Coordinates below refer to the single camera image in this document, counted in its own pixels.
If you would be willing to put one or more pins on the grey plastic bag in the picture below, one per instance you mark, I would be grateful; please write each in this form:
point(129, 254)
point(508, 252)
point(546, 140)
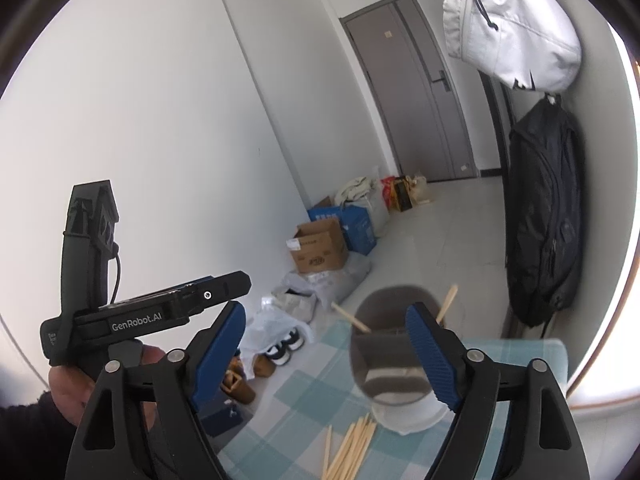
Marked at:
point(325, 285)

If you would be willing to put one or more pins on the cream cloth bundle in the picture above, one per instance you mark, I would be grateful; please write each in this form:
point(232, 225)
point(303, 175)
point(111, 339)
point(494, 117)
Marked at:
point(355, 190)

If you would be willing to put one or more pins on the white hanging bag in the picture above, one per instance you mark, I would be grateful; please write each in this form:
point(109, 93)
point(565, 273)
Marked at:
point(510, 25)

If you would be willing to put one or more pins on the brown paper bag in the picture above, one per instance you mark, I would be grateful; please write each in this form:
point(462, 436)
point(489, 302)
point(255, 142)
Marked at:
point(419, 190)

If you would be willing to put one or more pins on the pile of wooden chopsticks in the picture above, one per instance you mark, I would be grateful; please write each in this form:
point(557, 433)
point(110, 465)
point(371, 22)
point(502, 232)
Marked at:
point(352, 447)

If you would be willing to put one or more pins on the wooden chopstick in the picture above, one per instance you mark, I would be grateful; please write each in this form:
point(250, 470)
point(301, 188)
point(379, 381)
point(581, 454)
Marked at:
point(446, 302)
point(350, 317)

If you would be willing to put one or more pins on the brown cardboard box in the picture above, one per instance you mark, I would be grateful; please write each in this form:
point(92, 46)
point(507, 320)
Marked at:
point(320, 247)

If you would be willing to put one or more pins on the black backpack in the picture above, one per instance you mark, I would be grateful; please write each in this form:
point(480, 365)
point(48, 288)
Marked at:
point(545, 210)

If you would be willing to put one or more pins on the blue cardboard box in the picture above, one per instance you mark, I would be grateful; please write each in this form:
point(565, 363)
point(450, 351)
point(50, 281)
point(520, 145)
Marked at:
point(357, 227)

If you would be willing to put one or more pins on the brown boots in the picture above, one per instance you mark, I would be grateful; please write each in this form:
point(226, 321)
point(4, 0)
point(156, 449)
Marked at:
point(250, 375)

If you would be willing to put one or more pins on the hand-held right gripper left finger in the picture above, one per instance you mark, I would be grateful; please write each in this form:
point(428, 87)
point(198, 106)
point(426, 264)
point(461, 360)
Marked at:
point(220, 360)

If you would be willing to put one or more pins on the person's left hand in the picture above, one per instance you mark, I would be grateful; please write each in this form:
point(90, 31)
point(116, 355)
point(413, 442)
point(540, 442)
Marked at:
point(70, 390)

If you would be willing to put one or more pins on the dark blue shoebox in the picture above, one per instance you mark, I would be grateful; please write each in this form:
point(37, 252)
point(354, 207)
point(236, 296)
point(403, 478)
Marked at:
point(222, 417)

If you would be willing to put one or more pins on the yellow and black box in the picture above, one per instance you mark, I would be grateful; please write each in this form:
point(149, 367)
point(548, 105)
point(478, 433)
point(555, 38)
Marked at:
point(401, 195)

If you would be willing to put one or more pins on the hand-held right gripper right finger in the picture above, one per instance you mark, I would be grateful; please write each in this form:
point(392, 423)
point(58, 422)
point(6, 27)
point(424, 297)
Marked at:
point(432, 360)

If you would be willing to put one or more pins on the white and black sneakers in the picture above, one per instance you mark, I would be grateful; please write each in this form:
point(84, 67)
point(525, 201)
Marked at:
point(285, 347)

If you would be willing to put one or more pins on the red plastic bag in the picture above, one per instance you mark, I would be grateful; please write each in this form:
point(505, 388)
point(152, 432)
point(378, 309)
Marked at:
point(389, 192)

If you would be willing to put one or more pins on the white plastic bag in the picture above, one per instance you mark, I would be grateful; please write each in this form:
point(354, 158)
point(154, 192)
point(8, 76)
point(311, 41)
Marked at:
point(267, 327)

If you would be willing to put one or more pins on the white and grey utensil holder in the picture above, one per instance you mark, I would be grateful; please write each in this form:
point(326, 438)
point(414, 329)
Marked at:
point(400, 375)

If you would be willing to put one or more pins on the grey door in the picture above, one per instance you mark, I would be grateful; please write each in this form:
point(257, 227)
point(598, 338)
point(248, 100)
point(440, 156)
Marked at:
point(415, 90)

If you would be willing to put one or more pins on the person's left forearm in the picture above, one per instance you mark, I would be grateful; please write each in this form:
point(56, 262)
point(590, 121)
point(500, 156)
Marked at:
point(30, 442)

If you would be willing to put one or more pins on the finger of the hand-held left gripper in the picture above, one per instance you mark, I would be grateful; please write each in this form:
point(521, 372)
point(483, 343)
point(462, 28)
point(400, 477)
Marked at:
point(220, 290)

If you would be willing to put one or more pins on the teal checked tablecloth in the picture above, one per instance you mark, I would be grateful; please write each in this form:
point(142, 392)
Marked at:
point(295, 410)

